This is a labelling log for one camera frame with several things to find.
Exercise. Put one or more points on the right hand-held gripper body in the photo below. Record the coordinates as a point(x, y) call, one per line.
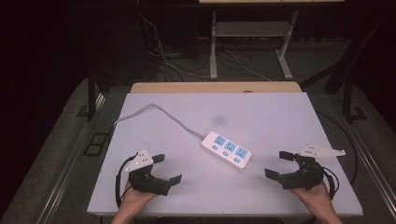
point(306, 175)

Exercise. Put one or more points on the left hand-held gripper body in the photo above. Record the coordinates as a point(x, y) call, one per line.
point(146, 182)

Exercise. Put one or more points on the white power strip blue sockets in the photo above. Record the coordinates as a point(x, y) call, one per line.
point(226, 151)

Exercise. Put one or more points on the person's left hand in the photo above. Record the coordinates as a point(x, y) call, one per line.
point(132, 199)

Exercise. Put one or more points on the person's right hand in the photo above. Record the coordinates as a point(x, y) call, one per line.
point(316, 199)

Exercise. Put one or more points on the white table mat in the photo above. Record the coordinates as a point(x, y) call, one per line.
point(218, 193)

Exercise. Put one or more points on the black metal stand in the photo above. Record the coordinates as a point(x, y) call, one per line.
point(348, 99)
point(91, 96)

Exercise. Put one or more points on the black rectangular floor frame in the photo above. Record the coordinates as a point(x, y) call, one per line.
point(95, 144)

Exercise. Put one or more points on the aluminium floor rail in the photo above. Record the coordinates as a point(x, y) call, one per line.
point(67, 174)
point(372, 161)

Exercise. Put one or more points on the white metal desk frame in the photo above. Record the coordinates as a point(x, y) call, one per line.
point(213, 46)

